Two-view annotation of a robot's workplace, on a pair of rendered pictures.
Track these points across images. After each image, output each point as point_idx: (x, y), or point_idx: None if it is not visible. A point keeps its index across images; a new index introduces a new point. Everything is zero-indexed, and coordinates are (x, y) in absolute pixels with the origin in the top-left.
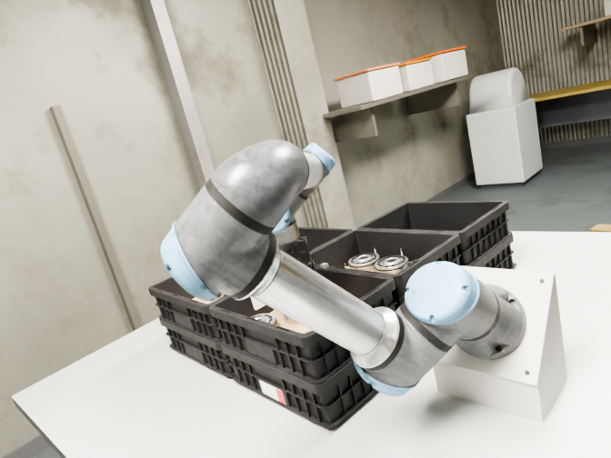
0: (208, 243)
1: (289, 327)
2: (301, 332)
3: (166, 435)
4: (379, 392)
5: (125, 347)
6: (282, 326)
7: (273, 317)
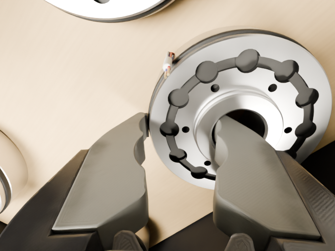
0: None
1: (128, 69)
2: (83, 115)
3: None
4: None
5: None
6: (146, 34)
7: (127, 1)
